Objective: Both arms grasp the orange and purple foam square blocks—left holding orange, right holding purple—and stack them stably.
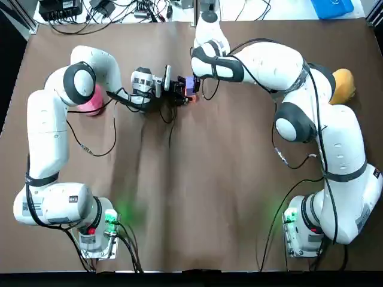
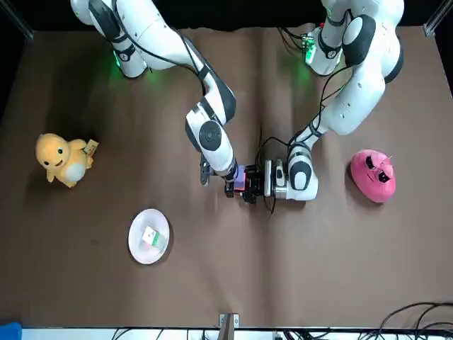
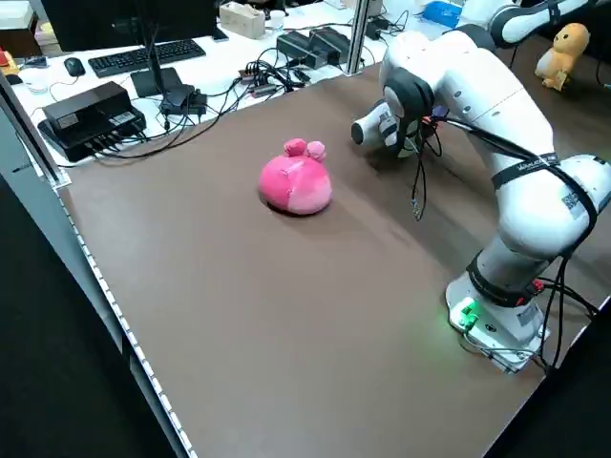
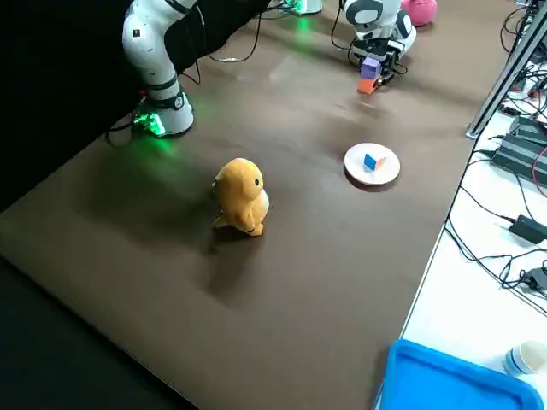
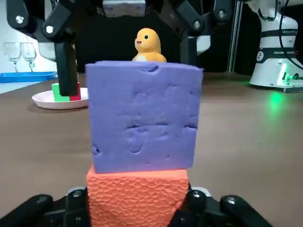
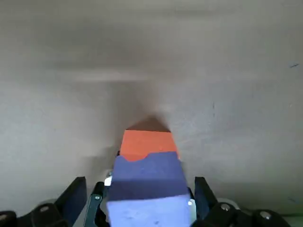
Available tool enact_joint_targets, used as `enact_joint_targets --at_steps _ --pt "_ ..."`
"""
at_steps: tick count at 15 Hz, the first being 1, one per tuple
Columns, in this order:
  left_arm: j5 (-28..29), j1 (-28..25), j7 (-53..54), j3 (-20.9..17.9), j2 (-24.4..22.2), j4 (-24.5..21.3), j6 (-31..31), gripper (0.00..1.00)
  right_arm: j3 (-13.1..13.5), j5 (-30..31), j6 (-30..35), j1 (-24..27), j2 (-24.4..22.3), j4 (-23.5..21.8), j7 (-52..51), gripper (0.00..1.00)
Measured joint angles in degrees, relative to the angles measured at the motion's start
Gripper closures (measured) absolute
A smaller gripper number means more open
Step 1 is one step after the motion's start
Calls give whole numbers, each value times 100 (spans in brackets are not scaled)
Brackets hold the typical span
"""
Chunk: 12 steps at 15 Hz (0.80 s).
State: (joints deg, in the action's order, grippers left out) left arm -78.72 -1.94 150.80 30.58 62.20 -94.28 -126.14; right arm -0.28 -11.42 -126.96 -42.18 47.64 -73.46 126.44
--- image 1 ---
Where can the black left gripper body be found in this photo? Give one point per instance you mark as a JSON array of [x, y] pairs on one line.
[[173, 92]]

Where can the purple foam block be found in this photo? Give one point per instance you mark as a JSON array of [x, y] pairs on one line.
[[190, 85]]

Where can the orange foam block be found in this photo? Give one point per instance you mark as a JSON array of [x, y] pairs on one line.
[[193, 99]]

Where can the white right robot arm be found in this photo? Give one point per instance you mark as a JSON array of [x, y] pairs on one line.
[[344, 143]]

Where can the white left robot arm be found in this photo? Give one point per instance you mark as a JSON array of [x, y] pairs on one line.
[[45, 134]]

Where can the dark usb hub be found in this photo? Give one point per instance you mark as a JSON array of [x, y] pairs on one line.
[[145, 12]]

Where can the pink plush toy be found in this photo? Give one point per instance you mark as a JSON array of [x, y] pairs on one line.
[[91, 103]]

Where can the black power adapter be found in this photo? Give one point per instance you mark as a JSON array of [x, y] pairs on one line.
[[101, 7]]

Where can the black electronics box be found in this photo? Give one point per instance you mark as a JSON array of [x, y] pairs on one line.
[[60, 9]]

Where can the yellow plush toy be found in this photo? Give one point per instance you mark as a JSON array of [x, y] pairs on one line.
[[344, 86]]

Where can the blue plastic tray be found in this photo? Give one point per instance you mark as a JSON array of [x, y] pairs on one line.
[[332, 9]]

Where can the aluminium frame post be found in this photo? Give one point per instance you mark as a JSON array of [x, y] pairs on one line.
[[375, 13], [33, 25], [196, 13]]

